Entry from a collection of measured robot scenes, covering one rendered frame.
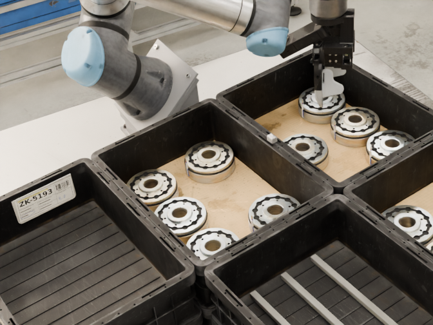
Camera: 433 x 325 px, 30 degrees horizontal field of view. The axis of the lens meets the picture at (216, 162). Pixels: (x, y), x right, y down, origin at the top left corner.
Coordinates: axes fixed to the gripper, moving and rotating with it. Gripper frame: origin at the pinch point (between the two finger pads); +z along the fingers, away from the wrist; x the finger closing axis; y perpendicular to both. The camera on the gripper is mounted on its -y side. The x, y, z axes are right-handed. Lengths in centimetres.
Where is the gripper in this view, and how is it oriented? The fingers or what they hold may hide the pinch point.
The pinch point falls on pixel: (319, 93)
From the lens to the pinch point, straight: 175.5
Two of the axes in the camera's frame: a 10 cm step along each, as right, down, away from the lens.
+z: 1.0, 7.7, 6.3
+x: 1.9, -6.3, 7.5
